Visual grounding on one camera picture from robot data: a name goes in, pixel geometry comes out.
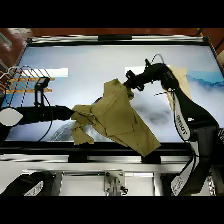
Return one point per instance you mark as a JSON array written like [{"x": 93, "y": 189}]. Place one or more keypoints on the olive shirt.
[{"x": 116, "y": 116}]

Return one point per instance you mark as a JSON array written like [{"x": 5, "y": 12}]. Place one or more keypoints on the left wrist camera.
[{"x": 41, "y": 86}]

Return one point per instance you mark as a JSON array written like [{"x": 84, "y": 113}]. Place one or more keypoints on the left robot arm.
[{"x": 30, "y": 115}]

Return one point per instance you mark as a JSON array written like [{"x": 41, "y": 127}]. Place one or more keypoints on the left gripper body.
[{"x": 63, "y": 112}]

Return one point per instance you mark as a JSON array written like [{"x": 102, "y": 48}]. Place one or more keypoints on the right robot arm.
[{"x": 193, "y": 123}]

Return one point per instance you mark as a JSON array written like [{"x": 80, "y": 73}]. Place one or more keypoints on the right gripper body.
[{"x": 141, "y": 77}]

